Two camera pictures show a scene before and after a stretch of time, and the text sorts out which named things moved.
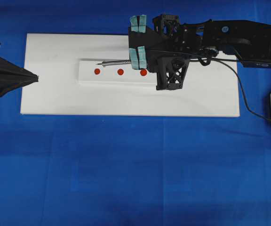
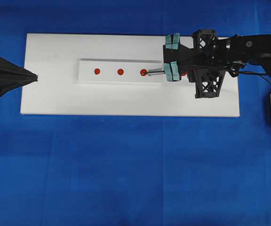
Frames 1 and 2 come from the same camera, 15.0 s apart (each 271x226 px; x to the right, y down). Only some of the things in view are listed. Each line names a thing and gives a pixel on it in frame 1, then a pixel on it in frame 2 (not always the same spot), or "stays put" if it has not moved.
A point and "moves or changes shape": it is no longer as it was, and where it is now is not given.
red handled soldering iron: (106, 62) moves or changes shape
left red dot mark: (97, 71) stays put
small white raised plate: (112, 72) stays put
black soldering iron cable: (204, 60) -> (264, 77)
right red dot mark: (143, 72) stays put
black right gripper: (166, 50) -> (209, 61)
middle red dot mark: (120, 71) stays put
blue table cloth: (55, 170) stays put
